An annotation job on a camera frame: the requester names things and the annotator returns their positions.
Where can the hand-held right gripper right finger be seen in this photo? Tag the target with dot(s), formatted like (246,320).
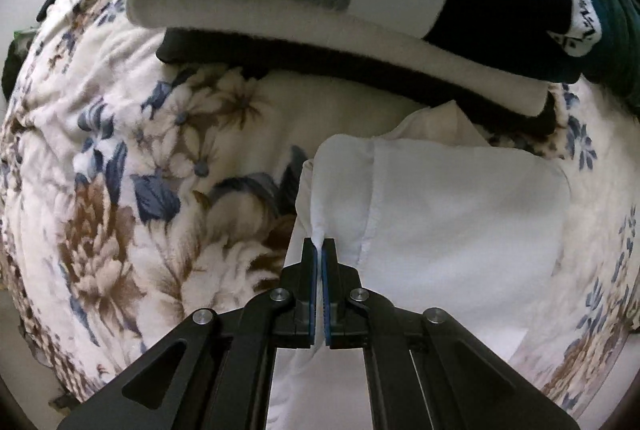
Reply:
(327,305)

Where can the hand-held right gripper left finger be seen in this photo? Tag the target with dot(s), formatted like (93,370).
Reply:
(312,305)

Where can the white shirt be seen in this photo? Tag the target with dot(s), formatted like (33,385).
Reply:
(450,230)

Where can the floral fleece blanket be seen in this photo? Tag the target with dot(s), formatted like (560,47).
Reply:
(125,170)

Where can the black and white folded garment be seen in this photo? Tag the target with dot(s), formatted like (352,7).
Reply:
(360,60)

